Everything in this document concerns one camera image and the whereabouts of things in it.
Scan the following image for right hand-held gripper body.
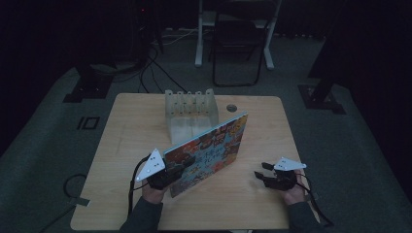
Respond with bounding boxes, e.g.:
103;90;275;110
263;156;307;192

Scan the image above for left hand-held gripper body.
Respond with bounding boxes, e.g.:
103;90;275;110
135;148;183;191

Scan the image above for colourful cartoon picture book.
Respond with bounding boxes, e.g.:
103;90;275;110
163;111;249;199

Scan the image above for person's right hand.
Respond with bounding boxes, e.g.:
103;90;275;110
280;170;311;207

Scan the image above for person's left hand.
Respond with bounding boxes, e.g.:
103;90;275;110
141;180;170;205

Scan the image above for translucent plastic book rack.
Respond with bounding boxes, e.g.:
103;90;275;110
164;88;220;146

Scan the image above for grey tape piece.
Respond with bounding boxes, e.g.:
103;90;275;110
67;197;91;208

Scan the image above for black stand with square base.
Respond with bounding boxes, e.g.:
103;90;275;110
62;62;115;104

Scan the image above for black folding chair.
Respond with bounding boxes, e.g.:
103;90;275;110
212;0;266;88

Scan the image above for dark computer tower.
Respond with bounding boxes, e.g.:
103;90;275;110
129;0;164;66

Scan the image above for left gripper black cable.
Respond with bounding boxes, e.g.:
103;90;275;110
127;154;152;217

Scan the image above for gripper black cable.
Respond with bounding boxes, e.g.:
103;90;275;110
127;154;152;217
294;172;335;228

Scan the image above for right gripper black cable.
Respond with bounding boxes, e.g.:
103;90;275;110
294;172;335;228

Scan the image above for black stand with slanted post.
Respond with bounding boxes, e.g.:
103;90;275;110
297;0;347;116

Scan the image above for black looped floor cable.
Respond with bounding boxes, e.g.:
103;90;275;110
62;173;88;199

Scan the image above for black floor cables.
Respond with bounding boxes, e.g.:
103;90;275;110
138;45;189;94

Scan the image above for white desk frame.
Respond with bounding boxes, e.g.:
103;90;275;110
194;0;284;71

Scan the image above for white floor cable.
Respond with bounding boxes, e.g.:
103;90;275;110
151;28;199;47

